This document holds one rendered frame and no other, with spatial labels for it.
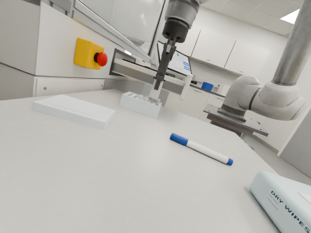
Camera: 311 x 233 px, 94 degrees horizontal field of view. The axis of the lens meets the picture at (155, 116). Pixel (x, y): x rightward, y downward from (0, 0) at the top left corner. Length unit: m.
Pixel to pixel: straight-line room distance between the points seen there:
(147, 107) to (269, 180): 0.32
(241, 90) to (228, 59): 3.30
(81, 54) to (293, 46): 0.87
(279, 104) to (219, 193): 0.79
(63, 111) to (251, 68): 4.44
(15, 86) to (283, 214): 0.54
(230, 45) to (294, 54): 3.47
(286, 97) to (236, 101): 0.24
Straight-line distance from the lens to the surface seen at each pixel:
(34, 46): 0.42
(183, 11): 0.49
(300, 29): 0.94
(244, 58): 4.48
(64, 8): 0.45
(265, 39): 5.16
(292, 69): 0.97
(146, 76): 0.64
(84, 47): 0.47
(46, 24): 0.42
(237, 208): 0.25
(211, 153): 0.33
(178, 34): 0.48
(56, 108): 0.31
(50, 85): 0.45
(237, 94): 1.06
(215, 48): 4.25
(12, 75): 0.47
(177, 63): 1.70
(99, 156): 0.22
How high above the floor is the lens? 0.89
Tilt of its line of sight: 16 degrees down
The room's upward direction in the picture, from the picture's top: 19 degrees clockwise
